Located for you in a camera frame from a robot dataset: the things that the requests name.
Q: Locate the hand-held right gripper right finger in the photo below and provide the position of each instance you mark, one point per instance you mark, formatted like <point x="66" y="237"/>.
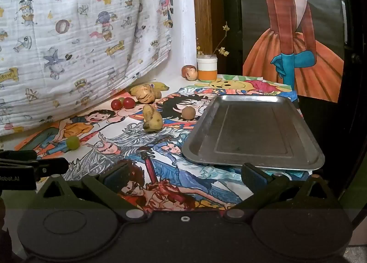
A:
<point x="255" y="174"/>

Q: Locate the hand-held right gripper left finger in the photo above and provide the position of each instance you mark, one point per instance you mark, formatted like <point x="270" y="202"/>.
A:
<point x="114" y="174"/>

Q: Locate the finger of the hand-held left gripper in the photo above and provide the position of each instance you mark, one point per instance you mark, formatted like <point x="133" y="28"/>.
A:
<point x="51" y="167"/>
<point x="17" y="154"/>

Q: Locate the metal tray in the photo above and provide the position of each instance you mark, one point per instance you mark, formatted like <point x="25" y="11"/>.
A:
<point x="252" y="131"/>

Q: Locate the red cherry tomato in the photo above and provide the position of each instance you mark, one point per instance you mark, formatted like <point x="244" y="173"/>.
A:
<point x="116" y="104"/>
<point x="129" y="103"/>

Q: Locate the striped pepino melon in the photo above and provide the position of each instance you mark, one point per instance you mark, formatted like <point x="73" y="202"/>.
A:
<point x="144" y="94"/>

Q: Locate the round brown fruit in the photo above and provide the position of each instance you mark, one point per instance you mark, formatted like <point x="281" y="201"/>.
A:
<point x="188" y="113"/>

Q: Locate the anime printed cloth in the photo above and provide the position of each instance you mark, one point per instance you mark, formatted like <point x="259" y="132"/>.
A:
<point x="129" y="142"/>

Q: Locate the cartoon bear drawing sheet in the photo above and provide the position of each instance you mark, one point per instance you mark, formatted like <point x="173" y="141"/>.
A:
<point x="226" y="84"/>

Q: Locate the pale tan apple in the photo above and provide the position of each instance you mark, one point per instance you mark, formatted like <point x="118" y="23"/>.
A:
<point x="192" y="75"/>

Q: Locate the white and orange jar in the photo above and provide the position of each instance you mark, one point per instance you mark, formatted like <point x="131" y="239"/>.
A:
<point x="207" y="65"/>

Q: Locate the reddish apple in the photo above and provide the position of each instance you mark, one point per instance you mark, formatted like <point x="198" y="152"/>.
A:
<point x="185" y="69"/>

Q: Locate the dried yellow flower twig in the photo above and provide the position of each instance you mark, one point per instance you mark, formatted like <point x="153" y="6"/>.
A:
<point x="222" y="51"/>

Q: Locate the white cartoon printed blanket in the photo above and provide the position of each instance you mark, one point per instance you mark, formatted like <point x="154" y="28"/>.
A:
<point x="71" y="36"/>

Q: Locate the wall poster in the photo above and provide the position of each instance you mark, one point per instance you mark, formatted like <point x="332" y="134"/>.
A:
<point x="286" y="8"/>

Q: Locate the wooden door frame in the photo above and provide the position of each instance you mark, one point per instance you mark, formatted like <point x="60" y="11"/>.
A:
<point x="202" y="8"/>

